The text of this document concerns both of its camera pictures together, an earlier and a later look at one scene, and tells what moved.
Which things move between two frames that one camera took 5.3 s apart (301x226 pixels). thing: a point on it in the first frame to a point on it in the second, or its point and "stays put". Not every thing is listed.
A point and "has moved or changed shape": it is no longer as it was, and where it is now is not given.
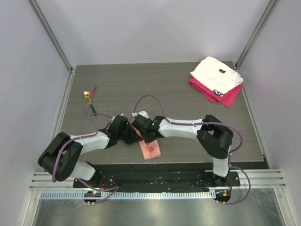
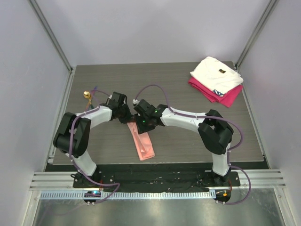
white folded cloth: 216,75 stays put
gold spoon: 87,94 stays put
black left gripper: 133,138 to 129,116
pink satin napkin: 149,150 has moved or changed shape
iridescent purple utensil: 92,96 stays put
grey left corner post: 44,22 stays put
